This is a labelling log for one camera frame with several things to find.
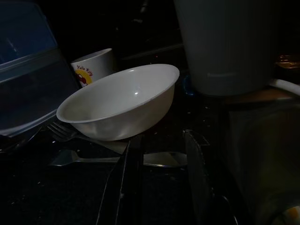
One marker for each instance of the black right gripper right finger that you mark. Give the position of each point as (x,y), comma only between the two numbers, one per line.
(201,187)

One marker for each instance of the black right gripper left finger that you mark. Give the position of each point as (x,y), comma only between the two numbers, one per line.
(131,187)

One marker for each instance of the white ceramic bowl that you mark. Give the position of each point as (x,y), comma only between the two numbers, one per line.
(117,105)

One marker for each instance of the silver metal fork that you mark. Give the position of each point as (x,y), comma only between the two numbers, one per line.
(61,131)
(93,159)

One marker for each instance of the stainless steel sink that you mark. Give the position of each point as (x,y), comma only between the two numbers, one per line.
(257,152)

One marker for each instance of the white Hello Kitty mug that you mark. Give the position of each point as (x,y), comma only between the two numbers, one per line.
(98,63)

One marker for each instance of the grey water filter jug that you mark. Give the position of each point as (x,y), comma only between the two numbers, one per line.
(225,47)

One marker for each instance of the translucent plastic food cover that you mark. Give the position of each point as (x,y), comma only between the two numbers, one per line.
(30,82)

